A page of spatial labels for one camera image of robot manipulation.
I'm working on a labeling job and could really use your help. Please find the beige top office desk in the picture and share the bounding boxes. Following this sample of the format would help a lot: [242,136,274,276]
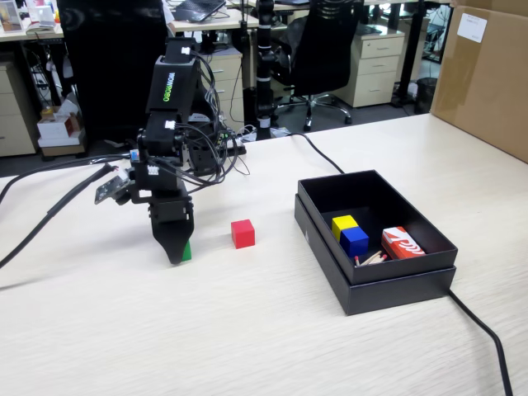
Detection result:
[0,25,67,43]
[168,7,262,32]

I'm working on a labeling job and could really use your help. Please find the beige three drawer cabinet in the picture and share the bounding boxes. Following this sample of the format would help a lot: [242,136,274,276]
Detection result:
[0,61,39,158]
[337,31,406,109]
[200,47,245,135]

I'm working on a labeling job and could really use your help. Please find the red cube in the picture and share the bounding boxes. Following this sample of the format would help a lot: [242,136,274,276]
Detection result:
[230,219,257,250]

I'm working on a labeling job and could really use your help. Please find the orange white matchbox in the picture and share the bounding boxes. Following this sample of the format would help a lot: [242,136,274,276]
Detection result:
[380,226,427,262]

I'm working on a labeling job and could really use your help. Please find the black cardboard box tray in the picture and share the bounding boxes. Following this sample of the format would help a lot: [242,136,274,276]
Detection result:
[296,168,460,286]

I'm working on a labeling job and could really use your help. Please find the black power strip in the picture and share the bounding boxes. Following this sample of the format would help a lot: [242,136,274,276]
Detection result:
[216,130,249,158]

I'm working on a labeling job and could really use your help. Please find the thick black sleeved camera cable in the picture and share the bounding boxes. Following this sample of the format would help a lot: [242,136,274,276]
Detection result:
[0,153,130,270]

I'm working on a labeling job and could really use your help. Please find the black laptop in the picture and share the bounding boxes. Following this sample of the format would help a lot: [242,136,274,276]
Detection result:
[172,0,228,23]

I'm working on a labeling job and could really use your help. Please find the black open box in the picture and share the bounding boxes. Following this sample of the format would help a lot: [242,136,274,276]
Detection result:
[293,193,457,317]

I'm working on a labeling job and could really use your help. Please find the thick black power cable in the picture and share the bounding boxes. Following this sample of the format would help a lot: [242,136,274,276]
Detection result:
[284,131,515,396]

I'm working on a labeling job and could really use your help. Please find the white photo frame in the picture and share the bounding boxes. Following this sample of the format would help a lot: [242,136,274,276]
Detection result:
[0,0,25,34]

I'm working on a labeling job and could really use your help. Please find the black solid back office chair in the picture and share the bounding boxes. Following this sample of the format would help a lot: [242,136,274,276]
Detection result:
[56,0,174,142]

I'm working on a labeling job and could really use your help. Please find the blue cube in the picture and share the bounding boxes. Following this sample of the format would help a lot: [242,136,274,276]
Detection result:
[339,226,370,259]

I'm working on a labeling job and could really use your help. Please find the black mesh office chair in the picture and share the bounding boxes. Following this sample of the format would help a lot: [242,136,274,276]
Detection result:
[271,0,366,132]

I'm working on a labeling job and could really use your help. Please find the large brown cardboard box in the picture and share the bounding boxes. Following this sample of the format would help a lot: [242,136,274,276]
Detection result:
[428,0,528,164]

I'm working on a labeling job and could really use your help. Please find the yellow cube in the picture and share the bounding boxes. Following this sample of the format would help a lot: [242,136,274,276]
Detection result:
[331,214,359,244]

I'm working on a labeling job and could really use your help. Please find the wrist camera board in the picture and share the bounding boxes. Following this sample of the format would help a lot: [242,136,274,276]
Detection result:
[94,172,150,206]

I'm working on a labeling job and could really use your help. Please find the black trash bin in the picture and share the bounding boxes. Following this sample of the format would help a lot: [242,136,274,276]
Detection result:
[413,77,439,116]

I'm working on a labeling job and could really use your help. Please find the white cardboard box stack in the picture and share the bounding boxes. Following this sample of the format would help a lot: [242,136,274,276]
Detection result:
[36,105,87,158]

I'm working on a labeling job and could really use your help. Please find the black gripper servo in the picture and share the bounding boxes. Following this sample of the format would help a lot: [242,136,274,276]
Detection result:
[146,191,196,266]

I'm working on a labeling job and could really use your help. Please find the black pole white bands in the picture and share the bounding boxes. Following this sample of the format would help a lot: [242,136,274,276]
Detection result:
[254,0,277,140]

